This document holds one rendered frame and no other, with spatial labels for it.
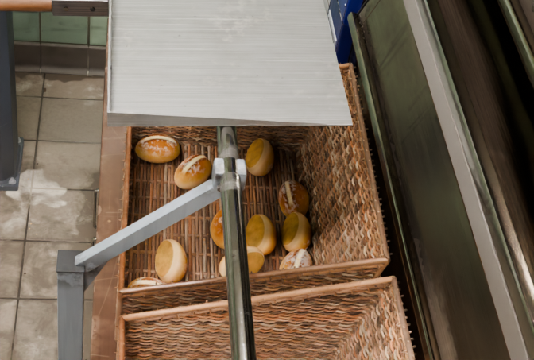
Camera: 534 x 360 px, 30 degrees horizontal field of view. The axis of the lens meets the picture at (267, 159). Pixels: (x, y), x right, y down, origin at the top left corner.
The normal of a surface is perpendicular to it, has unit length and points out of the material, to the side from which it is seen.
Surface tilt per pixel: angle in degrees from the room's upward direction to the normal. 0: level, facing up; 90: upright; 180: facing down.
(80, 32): 90
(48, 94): 0
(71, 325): 90
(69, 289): 90
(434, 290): 70
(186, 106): 3
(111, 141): 0
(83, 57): 90
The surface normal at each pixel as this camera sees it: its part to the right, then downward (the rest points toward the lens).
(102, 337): 0.14, -0.71
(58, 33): 0.08, 0.70
